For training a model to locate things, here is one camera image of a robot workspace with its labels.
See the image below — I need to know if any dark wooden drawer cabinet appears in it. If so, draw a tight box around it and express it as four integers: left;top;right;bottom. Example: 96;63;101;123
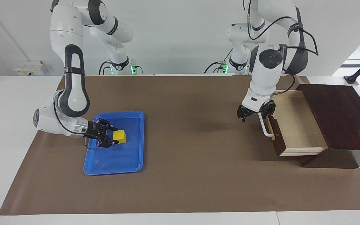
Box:
296;84;360;169

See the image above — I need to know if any black base cable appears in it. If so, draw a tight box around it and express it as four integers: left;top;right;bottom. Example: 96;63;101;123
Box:
204;61;225;74
98;61;112;75

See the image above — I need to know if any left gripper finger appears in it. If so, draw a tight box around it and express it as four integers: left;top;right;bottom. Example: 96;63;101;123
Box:
261;101;276;121
237;106;250;123

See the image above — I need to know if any blue plastic tray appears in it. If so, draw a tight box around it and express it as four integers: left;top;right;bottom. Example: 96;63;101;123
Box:
83;111;145;175

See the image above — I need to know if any black left base cable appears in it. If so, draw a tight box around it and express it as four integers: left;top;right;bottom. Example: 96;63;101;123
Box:
204;61;225;74

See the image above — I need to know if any black right base cable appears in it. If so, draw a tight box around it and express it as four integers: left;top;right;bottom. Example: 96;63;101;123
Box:
98;61;112;75

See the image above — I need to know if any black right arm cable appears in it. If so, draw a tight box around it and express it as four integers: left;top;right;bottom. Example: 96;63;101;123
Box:
53;97;101;150

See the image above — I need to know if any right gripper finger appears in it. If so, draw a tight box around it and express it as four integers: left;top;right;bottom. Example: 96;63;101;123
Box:
97;119;118;131
99;137;120;149

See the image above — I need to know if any wooden drawer with white handle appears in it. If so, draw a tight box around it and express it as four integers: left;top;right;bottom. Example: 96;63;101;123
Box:
257;90;328;157

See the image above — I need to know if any white wall socket box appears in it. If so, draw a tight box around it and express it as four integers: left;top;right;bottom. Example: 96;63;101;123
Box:
14;61;44;76

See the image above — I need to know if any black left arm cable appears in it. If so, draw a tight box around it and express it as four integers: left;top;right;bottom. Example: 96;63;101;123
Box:
247;0;319;94

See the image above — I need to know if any yellow cube block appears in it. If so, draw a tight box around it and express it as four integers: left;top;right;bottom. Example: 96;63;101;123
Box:
113;130;127;144

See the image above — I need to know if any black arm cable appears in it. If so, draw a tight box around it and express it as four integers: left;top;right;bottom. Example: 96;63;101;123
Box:
53;97;101;150
247;0;319;94

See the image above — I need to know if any brown paper table mat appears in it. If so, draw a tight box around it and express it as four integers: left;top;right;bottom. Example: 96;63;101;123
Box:
0;74;360;216

